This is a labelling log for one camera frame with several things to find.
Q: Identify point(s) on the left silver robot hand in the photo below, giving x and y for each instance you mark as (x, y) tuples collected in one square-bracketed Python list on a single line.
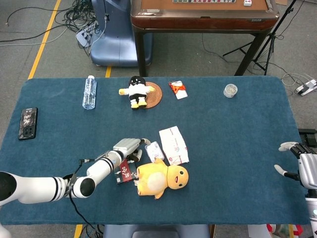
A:
[(127, 146)]

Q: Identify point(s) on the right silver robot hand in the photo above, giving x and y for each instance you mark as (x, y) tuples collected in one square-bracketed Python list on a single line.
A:
[(309, 171)]

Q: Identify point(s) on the small clear plastic card box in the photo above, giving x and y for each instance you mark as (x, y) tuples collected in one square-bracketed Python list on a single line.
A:
[(154, 151)]

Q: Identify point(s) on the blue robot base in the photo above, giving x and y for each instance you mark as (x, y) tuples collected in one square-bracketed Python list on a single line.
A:
[(111, 37)]

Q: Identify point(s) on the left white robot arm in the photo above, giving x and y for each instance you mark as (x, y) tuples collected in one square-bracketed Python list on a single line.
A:
[(37, 188)]

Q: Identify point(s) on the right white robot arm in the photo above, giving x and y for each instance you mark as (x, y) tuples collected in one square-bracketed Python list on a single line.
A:
[(312, 214)]

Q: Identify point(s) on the yellow plush duck toy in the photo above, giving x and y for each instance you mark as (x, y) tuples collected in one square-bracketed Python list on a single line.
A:
[(156, 179)]

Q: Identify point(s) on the black and white plush doll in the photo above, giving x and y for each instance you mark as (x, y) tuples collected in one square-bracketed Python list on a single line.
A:
[(136, 91)]

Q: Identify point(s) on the clear plastic water bottle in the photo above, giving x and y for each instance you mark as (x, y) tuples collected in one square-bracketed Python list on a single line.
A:
[(89, 94)]

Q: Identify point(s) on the dark book with red band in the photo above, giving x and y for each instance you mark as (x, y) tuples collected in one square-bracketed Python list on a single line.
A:
[(126, 173)]

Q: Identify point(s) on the black equipment block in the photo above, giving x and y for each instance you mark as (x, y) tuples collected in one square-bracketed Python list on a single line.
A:
[(308, 135)]

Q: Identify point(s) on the white tissue pack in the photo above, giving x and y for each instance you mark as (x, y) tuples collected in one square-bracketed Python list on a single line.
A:
[(174, 146)]

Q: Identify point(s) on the brown woven round coaster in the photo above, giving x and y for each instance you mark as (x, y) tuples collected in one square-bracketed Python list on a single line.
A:
[(156, 95)]

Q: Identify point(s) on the orange and white snack packet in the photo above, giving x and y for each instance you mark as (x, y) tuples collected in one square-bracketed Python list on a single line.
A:
[(179, 91)]

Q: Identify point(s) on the blue grey robot torso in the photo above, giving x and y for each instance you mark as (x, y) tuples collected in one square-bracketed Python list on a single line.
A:
[(153, 231)]

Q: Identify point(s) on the blue table cloth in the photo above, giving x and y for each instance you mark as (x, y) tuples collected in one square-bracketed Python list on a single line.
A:
[(223, 148)]

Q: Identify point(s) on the black smartphone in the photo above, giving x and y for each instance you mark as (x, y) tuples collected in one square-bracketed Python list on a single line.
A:
[(28, 124)]

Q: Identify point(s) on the round clear plastic jar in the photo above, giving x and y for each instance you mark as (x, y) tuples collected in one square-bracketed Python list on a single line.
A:
[(230, 90)]

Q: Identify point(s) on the white power strip with plugs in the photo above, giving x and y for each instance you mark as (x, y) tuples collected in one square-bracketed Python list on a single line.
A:
[(85, 34)]

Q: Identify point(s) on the black tripod stand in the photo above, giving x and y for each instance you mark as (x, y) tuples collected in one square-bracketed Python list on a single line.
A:
[(272, 35)]

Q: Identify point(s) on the brown mahjong table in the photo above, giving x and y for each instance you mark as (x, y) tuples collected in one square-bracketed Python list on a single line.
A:
[(198, 23)]

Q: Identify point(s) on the row of mahjong tiles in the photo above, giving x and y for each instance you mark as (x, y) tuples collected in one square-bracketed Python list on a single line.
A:
[(203, 1)]

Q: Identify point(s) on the single white mahjong tile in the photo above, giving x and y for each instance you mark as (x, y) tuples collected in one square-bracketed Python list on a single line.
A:
[(247, 2)]

